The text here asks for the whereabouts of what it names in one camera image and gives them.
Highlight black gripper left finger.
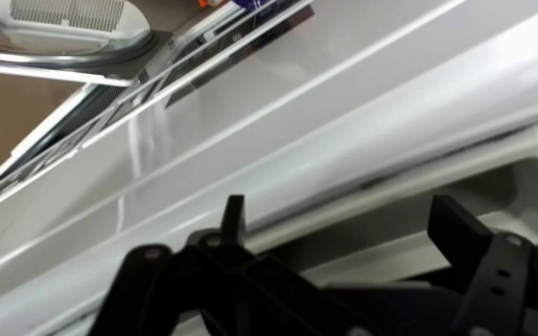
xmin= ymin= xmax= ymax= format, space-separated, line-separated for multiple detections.
xmin=87 ymin=194 xmax=369 ymax=336

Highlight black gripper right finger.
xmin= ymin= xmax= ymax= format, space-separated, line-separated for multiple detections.
xmin=427 ymin=194 xmax=538 ymax=336

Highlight blue plaid cloth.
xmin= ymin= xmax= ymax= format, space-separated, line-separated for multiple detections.
xmin=229 ymin=0 xmax=272 ymax=9

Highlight white stacked dryer open doors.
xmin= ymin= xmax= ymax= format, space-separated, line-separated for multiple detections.
xmin=0 ymin=0 xmax=538 ymax=336

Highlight small open dryer door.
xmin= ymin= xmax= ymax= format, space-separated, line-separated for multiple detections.
xmin=0 ymin=0 xmax=158 ymax=89

